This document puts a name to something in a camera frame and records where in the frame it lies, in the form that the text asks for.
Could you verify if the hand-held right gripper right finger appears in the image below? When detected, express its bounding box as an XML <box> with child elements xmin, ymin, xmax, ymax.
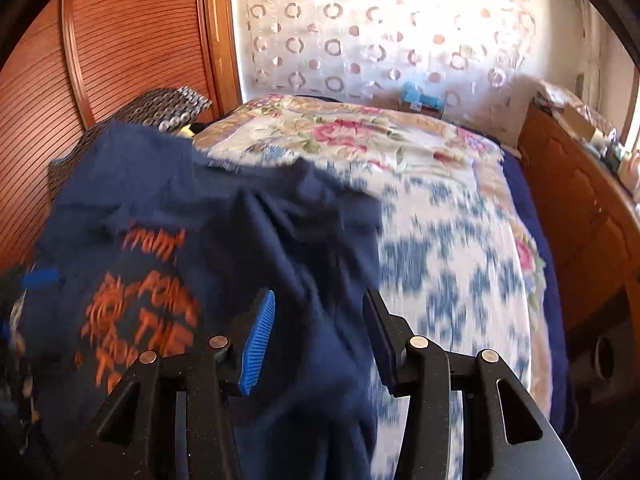
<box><xmin>362</xmin><ymin>287</ymin><xmax>581</xmax><ymax>480</ymax></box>

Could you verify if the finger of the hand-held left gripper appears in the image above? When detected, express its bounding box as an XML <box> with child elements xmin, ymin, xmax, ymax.
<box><xmin>20</xmin><ymin>266</ymin><xmax>62</xmax><ymax>288</ymax></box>

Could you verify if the blue white patterned cloth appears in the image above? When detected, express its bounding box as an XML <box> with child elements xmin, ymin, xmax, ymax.
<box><xmin>260</xmin><ymin>160</ymin><xmax>531</xmax><ymax>480</ymax></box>

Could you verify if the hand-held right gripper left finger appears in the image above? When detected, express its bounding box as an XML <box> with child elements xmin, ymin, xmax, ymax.
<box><xmin>65</xmin><ymin>287</ymin><xmax>277</xmax><ymax>480</ymax></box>

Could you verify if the wooden door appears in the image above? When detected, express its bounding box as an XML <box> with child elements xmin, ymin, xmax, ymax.
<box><xmin>200</xmin><ymin>0</ymin><xmax>243</xmax><ymax>106</ymax></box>

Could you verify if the teal box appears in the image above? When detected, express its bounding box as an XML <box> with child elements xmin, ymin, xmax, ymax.
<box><xmin>400</xmin><ymin>81</ymin><xmax>443</xmax><ymax>111</ymax></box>

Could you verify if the navy bed sheet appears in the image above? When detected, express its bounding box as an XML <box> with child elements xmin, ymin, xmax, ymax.
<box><xmin>500</xmin><ymin>150</ymin><xmax>576</xmax><ymax>436</ymax></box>

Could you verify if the floral wrapped box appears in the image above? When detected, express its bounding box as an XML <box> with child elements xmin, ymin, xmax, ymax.
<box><xmin>537</xmin><ymin>80</ymin><xmax>591</xmax><ymax>111</ymax></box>

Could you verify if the long wooden cabinet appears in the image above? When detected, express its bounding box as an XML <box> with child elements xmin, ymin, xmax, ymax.
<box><xmin>517</xmin><ymin>102</ymin><xmax>640</xmax><ymax>341</ymax></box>

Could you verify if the wooden louvered wardrobe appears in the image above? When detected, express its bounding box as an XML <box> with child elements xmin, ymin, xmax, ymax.
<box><xmin>0</xmin><ymin>0</ymin><xmax>221</xmax><ymax>276</ymax></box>

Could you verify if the navy t-shirt orange print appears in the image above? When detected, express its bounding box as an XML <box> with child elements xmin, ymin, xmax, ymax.
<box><xmin>17</xmin><ymin>122</ymin><xmax>386</xmax><ymax>480</ymax></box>

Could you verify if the sheer circle-patterned curtain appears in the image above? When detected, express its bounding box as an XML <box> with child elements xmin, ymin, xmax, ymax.
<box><xmin>235</xmin><ymin>0</ymin><xmax>576</xmax><ymax>111</ymax></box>

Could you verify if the grey patterned pillow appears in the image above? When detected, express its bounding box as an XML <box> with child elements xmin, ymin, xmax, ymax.
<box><xmin>47</xmin><ymin>87</ymin><xmax>213</xmax><ymax>201</ymax></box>

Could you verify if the floral blanket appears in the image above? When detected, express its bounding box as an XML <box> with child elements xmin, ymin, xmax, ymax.
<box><xmin>192</xmin><ymin>94</ymin><xmax>551</xmax><ymax>411</ymax></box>

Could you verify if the cardboard box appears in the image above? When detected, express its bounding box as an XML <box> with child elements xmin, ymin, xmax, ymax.
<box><xmin>562</xmin><ymin>105</ymin><xmax>608</xmax><ymax>141</ymax></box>

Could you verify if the dark round bin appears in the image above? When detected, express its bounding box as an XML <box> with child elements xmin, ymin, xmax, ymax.
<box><xmin>592</xmin><ymin>335</ymin><xmax>618</xmax><ymax>386</ymax></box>

